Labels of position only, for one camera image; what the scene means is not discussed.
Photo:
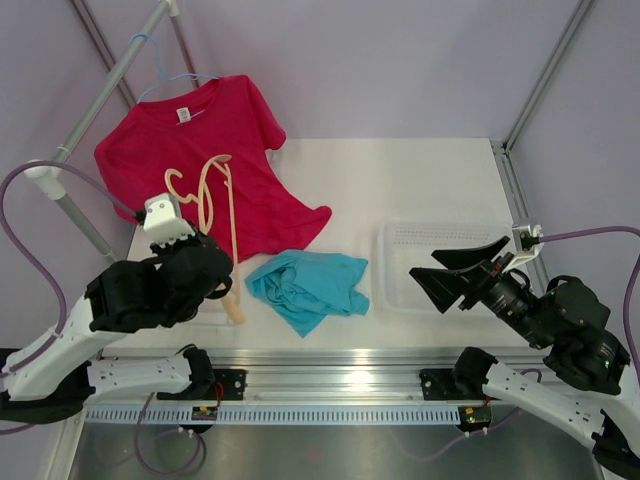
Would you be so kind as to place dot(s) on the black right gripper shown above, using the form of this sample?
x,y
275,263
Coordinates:
x,y
445,285

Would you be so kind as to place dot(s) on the teal t shirt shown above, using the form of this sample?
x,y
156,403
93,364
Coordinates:
x,y
306,287

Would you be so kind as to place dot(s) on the beige plastic hanger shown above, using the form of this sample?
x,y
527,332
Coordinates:
x,y
209,215

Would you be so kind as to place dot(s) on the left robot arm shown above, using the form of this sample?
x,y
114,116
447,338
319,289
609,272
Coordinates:
x,y
58,375

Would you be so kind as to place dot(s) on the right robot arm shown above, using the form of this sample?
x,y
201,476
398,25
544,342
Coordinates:
x,y
569,322

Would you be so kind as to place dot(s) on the red t shirt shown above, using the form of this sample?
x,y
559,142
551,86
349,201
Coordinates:
x,y
224,116

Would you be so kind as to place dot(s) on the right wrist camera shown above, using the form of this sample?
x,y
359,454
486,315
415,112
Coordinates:
x,y
527,240

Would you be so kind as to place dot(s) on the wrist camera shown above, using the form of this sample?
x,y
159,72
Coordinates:
x,y
527,240
163,223

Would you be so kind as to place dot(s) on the aluminium rail base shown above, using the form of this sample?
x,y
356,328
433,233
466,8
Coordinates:
x,y
335,376

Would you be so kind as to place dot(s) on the white slotted cable duct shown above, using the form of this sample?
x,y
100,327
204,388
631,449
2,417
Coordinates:
x,y
279,415

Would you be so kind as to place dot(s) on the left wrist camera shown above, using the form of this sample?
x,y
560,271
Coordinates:
x,y
163,223

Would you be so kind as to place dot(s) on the blue wire hanger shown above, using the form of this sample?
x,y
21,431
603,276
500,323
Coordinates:
x,y
163,76

